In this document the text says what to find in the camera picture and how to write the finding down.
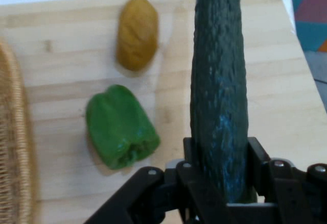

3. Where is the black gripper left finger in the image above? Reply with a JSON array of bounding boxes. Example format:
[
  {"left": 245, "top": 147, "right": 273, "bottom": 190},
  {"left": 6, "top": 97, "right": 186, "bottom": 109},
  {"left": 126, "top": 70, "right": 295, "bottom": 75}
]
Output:
[{"left": 84, "top": 137, "right": 228, "bottom": 224}]

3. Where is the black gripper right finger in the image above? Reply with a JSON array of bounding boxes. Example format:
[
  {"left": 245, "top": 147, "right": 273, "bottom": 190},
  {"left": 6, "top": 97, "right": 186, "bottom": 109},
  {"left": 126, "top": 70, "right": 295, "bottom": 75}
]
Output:
[{"left": 246, "top": 137, "right": 327, "bottom": 224}]

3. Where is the dark green toy cucumber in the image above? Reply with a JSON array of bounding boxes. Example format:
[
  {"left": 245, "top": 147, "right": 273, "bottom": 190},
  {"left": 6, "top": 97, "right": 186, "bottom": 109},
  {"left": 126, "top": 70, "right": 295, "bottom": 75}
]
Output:
[{"left": 190, "top": 0, "right": 258, "bottom": 205}]

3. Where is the green toy bell pepper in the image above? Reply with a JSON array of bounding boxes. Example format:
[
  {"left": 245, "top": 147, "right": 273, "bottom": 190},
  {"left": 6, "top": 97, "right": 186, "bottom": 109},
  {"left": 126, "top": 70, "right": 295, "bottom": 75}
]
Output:
[{"left": 85, "top": 84, "right": 161, "bottom": 170}]

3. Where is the yellow-brown potato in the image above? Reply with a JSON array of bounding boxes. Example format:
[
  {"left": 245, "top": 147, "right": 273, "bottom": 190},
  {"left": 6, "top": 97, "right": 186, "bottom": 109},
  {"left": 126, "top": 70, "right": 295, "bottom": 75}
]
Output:
[{"left": 116, "top": 0, "right": 159, "bottom": 72}]

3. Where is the woven wicker basket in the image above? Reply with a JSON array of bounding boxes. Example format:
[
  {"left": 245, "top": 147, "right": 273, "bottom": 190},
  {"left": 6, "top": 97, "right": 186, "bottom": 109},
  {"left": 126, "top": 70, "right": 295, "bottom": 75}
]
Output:
[{"left": 0, "top": 37, "right": 39, "bottom": 224}]

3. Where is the colourful geometric patterned mat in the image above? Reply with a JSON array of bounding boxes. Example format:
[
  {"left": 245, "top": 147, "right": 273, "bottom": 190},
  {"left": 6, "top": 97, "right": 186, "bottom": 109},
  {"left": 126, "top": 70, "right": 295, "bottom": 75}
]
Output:
[{"left": 284, "top": 0, "right": 327, "bottom": 53}]

